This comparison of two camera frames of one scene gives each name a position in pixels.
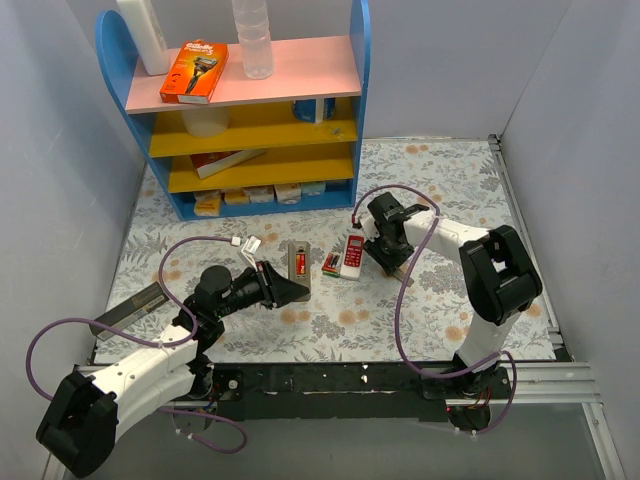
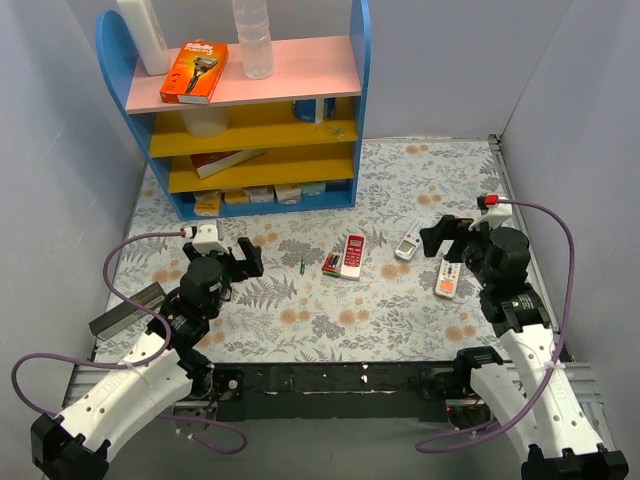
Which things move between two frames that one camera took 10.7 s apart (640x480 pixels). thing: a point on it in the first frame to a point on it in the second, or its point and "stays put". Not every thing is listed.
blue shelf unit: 226,144 stays put
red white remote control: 353,254 stays put
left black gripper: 268,284 to 233,262
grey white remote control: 299,266 to 447,278
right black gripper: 388,252 to 458,243
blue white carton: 314,110 stays put
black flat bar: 139,304 stays put
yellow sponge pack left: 208,203 stays put
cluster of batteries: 331,265 stays put
